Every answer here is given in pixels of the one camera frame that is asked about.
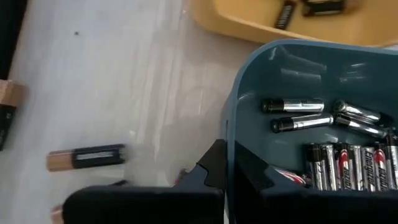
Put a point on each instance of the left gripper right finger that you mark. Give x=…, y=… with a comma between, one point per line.
x=295, y=208

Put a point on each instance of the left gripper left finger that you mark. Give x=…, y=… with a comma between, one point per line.
x=149, y=205

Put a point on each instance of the dark teal plastic bin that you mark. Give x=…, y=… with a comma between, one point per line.
x=255, y=77

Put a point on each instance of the yellow plastic bin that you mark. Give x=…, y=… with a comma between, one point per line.
x=236, y=25

